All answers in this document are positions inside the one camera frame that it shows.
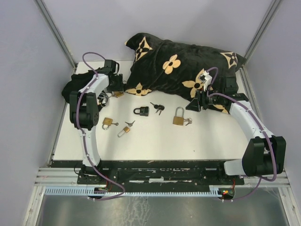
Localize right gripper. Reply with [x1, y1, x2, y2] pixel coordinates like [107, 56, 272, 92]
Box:
[185, 85, 224, 112]

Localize silver keys of large padlock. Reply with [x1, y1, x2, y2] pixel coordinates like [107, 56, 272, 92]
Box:
[183, 118, 192, 126]

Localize large brass padlock long shackle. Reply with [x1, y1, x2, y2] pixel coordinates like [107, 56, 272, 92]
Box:
[173, 107, 184, 126]

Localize black-headed keys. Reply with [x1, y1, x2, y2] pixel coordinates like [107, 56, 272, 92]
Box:
[151, 102, 165, 115]

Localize medium brass padlock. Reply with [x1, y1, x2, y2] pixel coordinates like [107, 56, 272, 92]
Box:
[102, 117, 119, 130]

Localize black padlock shackle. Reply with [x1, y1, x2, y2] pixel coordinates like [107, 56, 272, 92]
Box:
[133, 106, 149, 117]

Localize small brass padlock long shackle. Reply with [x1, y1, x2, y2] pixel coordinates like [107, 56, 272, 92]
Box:
[118, 126, 130, 137]

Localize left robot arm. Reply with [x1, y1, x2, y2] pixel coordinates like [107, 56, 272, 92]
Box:
[69, 59, 124, 184]

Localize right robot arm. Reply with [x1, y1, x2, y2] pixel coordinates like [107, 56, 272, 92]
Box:
[186, 74, 286, 184]

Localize brass padlock near pillow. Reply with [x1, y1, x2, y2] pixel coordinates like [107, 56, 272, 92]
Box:
[112, 91, 124, 98]

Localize black printed garment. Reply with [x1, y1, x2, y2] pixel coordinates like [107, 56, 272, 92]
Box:
[62, 70, 109, 111]

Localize black floral pillow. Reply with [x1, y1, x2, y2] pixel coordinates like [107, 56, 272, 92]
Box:
[124, 33, 246, 101]

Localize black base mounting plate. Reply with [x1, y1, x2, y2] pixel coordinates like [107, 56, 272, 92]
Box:
[77, 160, 245, 191]

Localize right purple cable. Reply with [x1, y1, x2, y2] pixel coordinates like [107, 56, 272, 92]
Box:
[206, 67, 278, 202]

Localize purple cable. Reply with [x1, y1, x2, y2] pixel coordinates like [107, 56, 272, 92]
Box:
[76, 51, 127, 202]
[206, 67, 278, 202]

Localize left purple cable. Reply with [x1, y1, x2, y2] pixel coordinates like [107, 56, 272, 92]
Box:
[76, 51, 127, 202]

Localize slotted cable duct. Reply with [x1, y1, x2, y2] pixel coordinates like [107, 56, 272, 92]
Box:
[44, 185, 236, 196]

